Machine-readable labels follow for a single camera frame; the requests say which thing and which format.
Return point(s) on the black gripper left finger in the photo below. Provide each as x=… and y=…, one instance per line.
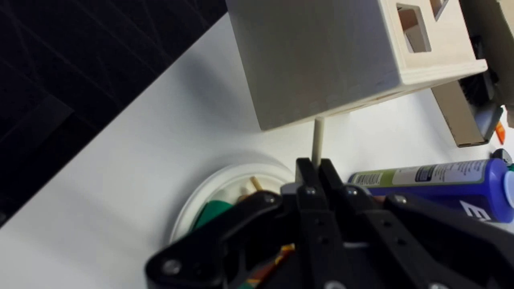
x=294, y=233

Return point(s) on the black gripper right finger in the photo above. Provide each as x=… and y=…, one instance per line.
x=418, y=243

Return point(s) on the wooden chopstick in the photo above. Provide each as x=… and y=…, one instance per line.
x=316, y=145

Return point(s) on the white bowl with green item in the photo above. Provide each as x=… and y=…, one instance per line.
x=225, y=188

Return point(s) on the blue spray can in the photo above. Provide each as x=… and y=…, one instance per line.
x=480, y=188

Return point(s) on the wooden shape sorter box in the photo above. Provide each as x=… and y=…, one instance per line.
x=312, y=58

